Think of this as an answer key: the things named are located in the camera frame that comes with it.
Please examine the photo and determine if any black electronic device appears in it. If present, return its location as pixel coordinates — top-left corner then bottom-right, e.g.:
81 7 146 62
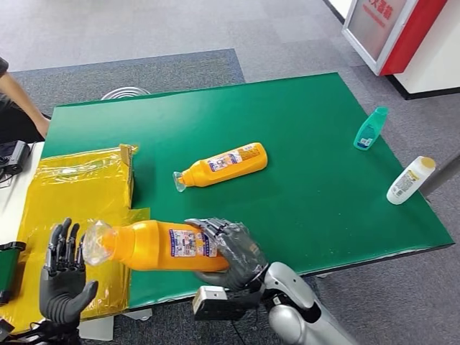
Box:
0 140 32 176

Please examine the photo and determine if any teal plastic bottle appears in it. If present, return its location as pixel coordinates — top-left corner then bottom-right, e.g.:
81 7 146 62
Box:
353 106 389 152

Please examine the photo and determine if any small orange detergent bottle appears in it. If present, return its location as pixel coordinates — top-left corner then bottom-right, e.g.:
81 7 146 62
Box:
172 142 269 193

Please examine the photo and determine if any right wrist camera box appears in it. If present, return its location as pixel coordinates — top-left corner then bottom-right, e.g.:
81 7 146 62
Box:
191 285 263 322

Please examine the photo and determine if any green box black rim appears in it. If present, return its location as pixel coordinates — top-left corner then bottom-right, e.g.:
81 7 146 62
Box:
0 241 27 305

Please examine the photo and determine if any yellow wrapped cardboard box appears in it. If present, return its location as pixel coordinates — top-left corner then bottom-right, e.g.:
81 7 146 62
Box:
0 143 151 334

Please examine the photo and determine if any white side table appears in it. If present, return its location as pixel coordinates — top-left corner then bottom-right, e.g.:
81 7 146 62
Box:
0 142 45 246

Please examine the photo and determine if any person at desk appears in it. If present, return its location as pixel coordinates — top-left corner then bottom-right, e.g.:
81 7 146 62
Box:
0 57 51 144

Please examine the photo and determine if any white bottle yellow cap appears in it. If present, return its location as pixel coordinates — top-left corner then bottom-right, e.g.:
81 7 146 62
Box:
386 155 437 206

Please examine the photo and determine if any large orange detergent bottle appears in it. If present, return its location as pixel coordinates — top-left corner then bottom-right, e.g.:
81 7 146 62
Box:
81 218 231 273

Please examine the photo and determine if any red white sign board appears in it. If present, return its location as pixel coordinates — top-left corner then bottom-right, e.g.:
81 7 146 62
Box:
341 0 448 77

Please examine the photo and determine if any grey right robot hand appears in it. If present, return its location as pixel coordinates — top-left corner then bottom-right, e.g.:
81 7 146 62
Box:
184 218 268 291

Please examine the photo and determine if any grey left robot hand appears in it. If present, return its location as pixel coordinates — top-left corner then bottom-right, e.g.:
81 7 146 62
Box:
38 218 99 327

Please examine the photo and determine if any grey metal pole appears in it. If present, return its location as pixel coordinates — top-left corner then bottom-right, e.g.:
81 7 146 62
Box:
419 151 460 198

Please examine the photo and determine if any white cabinet black base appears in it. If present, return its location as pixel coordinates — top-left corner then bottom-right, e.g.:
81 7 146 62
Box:
386 0 460 101

